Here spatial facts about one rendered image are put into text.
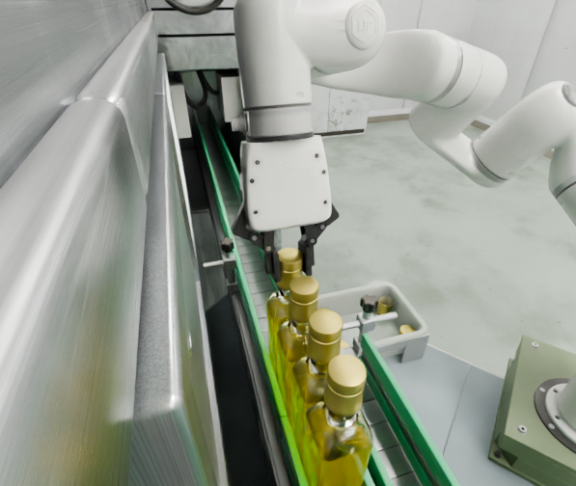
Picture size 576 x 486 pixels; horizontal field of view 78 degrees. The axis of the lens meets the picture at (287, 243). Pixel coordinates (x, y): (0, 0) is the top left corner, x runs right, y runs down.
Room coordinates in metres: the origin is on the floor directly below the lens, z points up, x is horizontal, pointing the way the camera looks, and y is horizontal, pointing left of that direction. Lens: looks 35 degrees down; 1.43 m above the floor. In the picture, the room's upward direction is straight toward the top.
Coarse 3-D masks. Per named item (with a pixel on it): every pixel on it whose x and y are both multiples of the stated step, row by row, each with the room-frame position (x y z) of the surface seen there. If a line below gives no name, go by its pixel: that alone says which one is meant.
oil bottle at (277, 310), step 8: (272, 296) 0.36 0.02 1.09; (272, 304) 0.35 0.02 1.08; (280, 304) 0.35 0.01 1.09; (288, 304) 0.34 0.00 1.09; (272, 312) 0.34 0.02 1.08; (280, 312) 0.34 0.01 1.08; (272, 320) 0.34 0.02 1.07; (280, 320) 0.33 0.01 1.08; (272, 328) 0.34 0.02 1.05; (272, 336) 0.34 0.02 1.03; (272, 344) 0.34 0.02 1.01; (272, 352) 0.35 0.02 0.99; (272, 360) 0.35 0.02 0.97
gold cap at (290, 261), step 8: (288, 248) 0.37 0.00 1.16; (280, 256) 0.36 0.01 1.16; (288, 256) 0.36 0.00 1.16; (296, 256) 0.36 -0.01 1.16; (280, 264) 0.35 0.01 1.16; (288, 264) 0.34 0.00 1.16; (296, 264) 0.34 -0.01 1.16; (280, 272) 0.35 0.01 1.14; (288, 272) 0.34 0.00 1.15; (296, 272) 0.35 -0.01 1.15; (288, 280) 0.34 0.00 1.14; (288, 288) 0.34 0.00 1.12
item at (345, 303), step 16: (352, 288) 0.65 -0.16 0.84; (368, 288) 0.65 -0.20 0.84; (384, 288) 0.67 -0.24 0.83; (320, 304) 0.62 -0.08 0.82; (336, 304) 0.63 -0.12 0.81; (352, 304) 0.64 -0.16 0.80; (400, 304) 0.61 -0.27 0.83; (352, 320) 0.61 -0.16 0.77; (400, 320) 0.60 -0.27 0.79; (416, 320) 0.55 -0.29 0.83; (352, 336) 0.57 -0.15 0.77; (384, 336) 0.57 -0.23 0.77; (400, 336) 0.51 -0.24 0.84; (416, 336) 0.51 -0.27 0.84
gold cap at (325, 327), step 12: (324, 312) 0.26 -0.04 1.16; (336, 312) 0.26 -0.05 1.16; (312, 324) 0.24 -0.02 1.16; (324, 324) 0.24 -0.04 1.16; (336, 324) 0.24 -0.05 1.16; (312, 336) 0.24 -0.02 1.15; (324, 336) 0.23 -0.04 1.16; (336, 336) 0.24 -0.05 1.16; (312, 348) 0.24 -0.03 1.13; (324, 348) 0.23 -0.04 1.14; (336, 348) 0.24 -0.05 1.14; (324, 360) 0.23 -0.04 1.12
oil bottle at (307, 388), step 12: (300, 360) 0.26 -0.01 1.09; (300, 372) 0.24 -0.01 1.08; (312, 372) 0.24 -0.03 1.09; (300, 384) 0.24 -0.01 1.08; (312, 384) 0.23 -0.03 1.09; (324, 384) 0.23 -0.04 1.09; (300, 396) 0.23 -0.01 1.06; (312, 396) 0.22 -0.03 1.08; (300, 408) 0.23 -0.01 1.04; (300, 420) 0.23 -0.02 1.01; (300, 432) 0.23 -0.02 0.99; (300, 444) 0.23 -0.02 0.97; (300, 456) 0.22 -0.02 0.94
